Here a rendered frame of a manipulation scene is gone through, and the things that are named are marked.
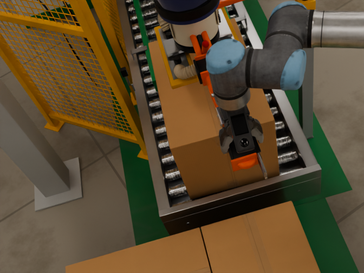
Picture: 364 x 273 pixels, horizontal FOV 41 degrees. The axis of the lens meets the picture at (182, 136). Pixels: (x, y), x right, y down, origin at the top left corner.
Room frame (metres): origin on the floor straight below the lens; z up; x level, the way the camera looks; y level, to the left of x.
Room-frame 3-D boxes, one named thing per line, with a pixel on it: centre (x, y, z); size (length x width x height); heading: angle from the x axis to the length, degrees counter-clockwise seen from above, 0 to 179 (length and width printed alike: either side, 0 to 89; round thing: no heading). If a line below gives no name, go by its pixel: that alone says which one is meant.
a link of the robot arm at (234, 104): (0.79, -0.15, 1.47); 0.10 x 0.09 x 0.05; 86
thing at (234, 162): (0.76, -0.14, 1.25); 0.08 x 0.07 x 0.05; 177
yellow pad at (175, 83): (1.36, -0.08, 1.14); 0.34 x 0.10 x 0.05; 177
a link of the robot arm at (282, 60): (0.74, -0.26, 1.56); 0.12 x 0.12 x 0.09; 60
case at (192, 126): (1.36, -0.17, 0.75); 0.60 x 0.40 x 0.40; 175
